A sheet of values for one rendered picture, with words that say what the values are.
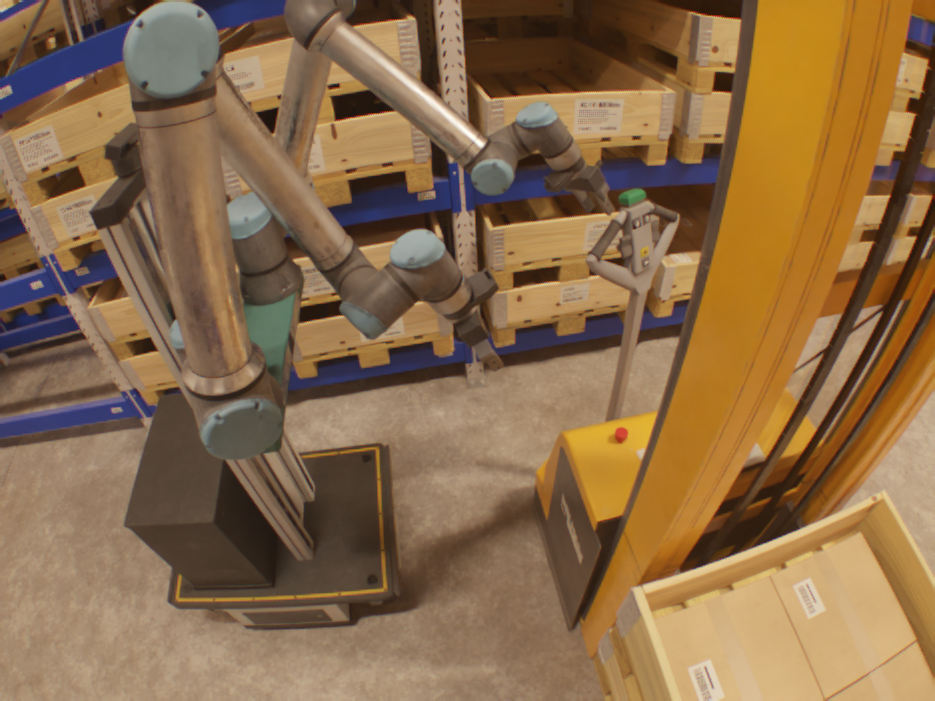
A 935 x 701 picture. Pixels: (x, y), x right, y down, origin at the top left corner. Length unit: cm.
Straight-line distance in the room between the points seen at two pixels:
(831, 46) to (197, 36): 67
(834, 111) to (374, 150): 170
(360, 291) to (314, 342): 160
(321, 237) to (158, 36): 49
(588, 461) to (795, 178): 106
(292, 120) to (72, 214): 127
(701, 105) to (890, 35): 184
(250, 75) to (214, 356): 130
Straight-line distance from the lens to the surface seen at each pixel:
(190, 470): 179
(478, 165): 116
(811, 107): 59
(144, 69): 67
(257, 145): 88
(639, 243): 158
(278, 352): 134
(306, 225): 95
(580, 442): 152
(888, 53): 63
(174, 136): 70
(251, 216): 140
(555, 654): 217
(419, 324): 249
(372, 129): 200
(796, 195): 61
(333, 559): 204
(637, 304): 169
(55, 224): 249
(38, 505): 355
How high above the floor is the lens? 210
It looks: 44 degrees down
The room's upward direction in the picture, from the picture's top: 5 degrees counter-clockwise
